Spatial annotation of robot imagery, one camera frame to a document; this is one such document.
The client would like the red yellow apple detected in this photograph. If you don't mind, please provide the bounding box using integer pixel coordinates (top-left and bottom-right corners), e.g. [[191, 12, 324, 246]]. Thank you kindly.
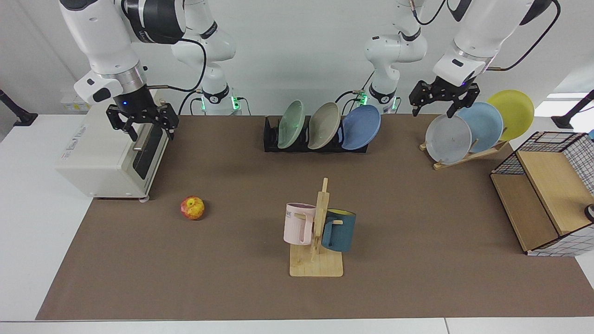
[[180, 196, 205, 221]]

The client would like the grey plate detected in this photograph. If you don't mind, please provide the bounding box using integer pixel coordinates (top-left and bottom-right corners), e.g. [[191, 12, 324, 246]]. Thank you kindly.
[[425, 114, 472, 165]]

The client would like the light blue plate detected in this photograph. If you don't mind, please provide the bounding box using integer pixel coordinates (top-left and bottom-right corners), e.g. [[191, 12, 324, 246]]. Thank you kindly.
[[457, 102, 504, 154]]

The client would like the wooden plate stand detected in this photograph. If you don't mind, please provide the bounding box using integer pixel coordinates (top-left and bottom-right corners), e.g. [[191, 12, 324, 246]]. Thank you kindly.
[[419, 139, 509, 171]]

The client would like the yellow plate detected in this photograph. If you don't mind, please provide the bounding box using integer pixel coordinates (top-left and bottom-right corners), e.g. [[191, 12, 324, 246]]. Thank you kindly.
[[486, 90, 535, 141]]

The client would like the beige plate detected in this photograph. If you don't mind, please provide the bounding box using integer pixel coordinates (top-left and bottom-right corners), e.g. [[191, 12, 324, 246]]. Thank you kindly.
[[307, 102, 341, 150]]

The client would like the black dish rack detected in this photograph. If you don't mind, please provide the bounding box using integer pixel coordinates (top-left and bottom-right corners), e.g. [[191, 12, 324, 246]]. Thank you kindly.
[[264, 115, 370, 154]]

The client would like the pale green plate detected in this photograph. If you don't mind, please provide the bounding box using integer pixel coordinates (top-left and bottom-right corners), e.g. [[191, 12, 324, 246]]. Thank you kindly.
[[277, 100, 306, 149]]

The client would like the pale toaster oven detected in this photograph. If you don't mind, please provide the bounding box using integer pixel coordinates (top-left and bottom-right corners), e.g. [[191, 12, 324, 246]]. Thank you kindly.
[[55, 90, 170, 201]]

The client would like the white box with yellow label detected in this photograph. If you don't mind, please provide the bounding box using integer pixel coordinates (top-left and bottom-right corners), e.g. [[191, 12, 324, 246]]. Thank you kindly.
[[60, 93, 91, 114]]

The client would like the dark teal cup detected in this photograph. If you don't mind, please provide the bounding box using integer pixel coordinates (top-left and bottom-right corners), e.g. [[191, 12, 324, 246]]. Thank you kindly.
[[321, 209, 357, 253]]

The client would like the pink cup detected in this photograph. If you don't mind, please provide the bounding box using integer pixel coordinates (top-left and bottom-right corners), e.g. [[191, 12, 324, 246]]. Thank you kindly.
[[284, 203, 317, 245]]

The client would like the brown table cloth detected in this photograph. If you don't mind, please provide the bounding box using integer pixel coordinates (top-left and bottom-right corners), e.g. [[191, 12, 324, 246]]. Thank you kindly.
[[36, 115, 594, 321]]

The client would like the wooden cup stand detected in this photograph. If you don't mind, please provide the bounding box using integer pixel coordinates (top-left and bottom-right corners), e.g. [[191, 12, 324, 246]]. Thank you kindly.
[[289, 178, 344, 278]]

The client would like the black base cable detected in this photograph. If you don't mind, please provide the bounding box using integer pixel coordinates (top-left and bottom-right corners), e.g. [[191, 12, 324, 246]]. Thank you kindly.
[[334, 70, 375, 116], [178, 90, 205, 116]]

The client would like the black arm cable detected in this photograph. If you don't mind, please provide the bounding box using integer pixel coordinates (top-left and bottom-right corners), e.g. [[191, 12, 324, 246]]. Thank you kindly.
[[410, 0, 561, 72], [147, 37, 207, 92]]

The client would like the black camera stand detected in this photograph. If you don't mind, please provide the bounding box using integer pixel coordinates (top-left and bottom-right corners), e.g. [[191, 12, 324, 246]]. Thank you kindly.
[[551, 90, 594, 130], [0, 90, 39, 127]]

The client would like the wire basket with wooden floor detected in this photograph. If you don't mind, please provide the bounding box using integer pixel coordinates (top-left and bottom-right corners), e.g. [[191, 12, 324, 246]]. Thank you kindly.
[[490, 131, 594, 257]]

